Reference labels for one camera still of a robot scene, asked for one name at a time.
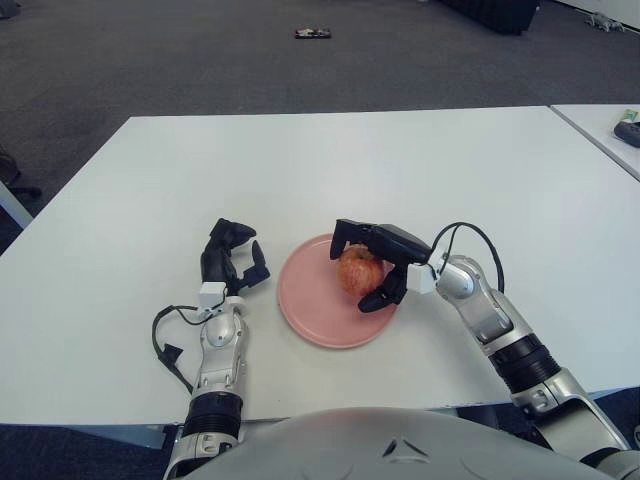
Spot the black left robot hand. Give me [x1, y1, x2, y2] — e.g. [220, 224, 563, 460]
[198, 217, 273, 301]

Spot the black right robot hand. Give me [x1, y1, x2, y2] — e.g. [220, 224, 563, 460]
[328, 218, 432, 314]

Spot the red yellow apple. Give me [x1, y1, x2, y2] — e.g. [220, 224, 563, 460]
[338, 243, 387, 297]

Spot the pink round plate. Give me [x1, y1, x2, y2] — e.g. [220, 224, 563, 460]
[276, 232, 401, 349]

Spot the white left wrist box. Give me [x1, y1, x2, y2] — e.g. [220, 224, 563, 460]
[198, 281, 227, 307]

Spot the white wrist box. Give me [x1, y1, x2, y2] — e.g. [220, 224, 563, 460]
[198, 281, 227, 307]
[407, 262, 439, 295]

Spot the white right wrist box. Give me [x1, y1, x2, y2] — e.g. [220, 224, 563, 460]
[407, 262, 439, 295]

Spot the grey robot torso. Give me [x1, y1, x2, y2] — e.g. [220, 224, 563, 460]
[192, 405, 616, 480]

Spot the white table leg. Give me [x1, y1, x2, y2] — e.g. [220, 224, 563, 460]
[0, 179, 35, 231]

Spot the black furniture block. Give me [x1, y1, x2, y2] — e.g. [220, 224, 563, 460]
[437, 0, 544, 36]

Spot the grey handheld controller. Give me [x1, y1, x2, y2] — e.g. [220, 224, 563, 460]
[612, 121, 640, 148]

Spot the small grey robot toy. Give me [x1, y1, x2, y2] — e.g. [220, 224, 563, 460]
[584, 13, 626, 34]

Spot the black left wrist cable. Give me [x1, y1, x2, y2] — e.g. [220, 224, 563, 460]
[151, 304, 206, 396]

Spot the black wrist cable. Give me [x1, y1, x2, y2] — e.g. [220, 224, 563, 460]
[427, 222, 505, 294]
[151, 304, 206, 396]

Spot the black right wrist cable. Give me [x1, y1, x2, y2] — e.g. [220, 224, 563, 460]
[427, 222, 505, 294]

